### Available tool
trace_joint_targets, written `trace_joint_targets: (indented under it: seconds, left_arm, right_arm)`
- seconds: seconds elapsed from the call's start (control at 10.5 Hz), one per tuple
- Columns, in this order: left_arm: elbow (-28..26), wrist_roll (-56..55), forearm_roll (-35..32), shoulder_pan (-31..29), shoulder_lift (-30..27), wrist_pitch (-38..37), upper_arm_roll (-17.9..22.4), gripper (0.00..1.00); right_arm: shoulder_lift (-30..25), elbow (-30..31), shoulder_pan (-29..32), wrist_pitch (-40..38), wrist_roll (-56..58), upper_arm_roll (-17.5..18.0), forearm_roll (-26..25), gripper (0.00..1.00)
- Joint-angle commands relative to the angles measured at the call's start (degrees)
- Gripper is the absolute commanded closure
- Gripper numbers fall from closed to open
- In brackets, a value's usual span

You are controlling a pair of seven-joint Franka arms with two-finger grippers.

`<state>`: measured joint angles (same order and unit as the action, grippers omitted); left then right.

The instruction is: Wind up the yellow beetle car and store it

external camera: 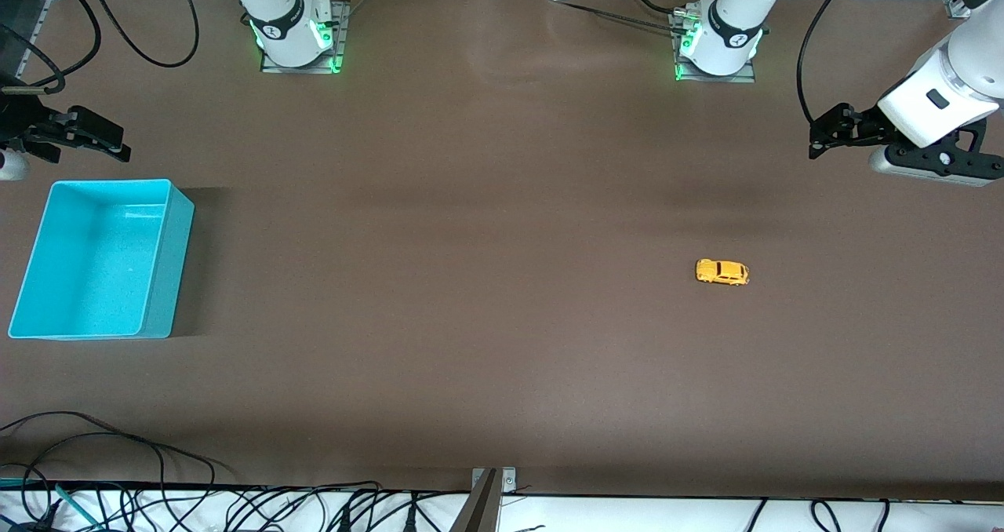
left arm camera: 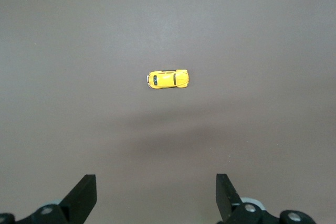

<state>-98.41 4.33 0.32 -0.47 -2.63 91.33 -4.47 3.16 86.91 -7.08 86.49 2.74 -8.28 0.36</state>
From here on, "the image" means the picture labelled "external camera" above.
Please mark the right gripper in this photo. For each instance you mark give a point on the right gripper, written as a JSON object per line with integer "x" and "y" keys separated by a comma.
{"x": 20, "y": 121}

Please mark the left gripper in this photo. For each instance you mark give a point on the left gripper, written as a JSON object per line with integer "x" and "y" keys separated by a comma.
{"x": 861, "y": 123}

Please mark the yellow beetle toy car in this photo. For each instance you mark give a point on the yellow beetle toy car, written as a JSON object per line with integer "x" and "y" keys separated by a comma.
{"x": 723, "y": 271}

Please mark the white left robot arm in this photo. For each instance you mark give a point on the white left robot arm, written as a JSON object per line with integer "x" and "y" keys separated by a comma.
{"x": 733, "y": 30}

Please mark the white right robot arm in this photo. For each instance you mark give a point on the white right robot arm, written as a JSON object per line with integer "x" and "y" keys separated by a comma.
{"x": 282, "y": 22}

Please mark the turquoise plastic bin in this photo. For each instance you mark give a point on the turquoise plastic bin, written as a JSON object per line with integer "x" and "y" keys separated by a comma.
{"x": 94, "y": 265}

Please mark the white ledge board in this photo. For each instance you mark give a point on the white ledge board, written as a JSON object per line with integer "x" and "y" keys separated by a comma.
{"x": 627, "y": 518}

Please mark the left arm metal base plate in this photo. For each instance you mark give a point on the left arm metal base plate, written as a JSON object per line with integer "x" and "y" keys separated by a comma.
{"x": 722, "y": 78}

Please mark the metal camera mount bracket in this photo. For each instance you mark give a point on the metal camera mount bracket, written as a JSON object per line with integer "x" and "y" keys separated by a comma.
{"x": 480, "y": 508}

